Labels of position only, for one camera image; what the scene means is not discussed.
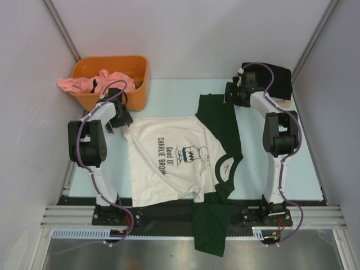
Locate green garment in basket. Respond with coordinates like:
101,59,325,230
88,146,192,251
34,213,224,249
136,81,144,89

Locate orange plastic basket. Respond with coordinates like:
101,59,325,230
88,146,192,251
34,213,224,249
70,55,149,111

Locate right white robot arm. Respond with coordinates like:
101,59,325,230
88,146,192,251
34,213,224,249
224,69,302,226

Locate white cable duct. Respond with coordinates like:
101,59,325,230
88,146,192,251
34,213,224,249
253,226,295,239
52,228,128,240

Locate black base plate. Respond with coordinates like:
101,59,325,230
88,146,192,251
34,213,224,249
57,196,329,237

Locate cream and green t-shirt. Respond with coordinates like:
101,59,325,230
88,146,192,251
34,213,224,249
123,94,243,257

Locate right white cable duct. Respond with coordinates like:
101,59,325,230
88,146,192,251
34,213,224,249
253,226,295,239

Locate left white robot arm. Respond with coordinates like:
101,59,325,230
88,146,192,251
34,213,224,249
67,88,133,225

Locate folded beige t-shirt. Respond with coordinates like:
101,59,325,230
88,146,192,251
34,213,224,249
274,98,292,109

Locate left white cable duct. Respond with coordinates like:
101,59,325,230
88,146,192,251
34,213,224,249
52,228,128,240

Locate folded black t-shirt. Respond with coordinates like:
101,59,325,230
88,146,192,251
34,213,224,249
241,62,293,100

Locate pink t-shirt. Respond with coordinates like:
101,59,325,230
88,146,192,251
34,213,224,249
57,69,136,94

